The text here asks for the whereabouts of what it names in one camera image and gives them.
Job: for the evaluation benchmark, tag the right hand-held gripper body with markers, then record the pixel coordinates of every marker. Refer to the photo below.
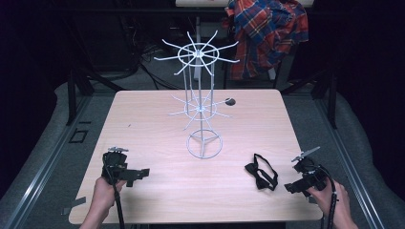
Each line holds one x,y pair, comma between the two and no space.
310,173

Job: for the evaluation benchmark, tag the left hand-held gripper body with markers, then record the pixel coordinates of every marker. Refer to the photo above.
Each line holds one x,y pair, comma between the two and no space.
115,165

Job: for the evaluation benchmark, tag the person's left hand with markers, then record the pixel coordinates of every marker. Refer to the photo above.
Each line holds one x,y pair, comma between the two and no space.
106,192

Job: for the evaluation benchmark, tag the person's right hand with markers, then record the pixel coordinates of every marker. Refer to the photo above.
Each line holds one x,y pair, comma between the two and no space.
328,198

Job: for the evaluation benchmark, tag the grey tape strip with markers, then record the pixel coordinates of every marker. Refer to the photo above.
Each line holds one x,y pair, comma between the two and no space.
74,205

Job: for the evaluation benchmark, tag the black metal stand leg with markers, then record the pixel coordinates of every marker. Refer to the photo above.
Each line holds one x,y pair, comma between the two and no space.
332,98
72,95

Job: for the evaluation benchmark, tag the red blue plaid shirt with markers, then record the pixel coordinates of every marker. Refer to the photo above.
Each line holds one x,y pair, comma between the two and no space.
267,35

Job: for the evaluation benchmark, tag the aluminium floor rail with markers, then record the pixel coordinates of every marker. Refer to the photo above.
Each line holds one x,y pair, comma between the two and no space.
347,165
41,178

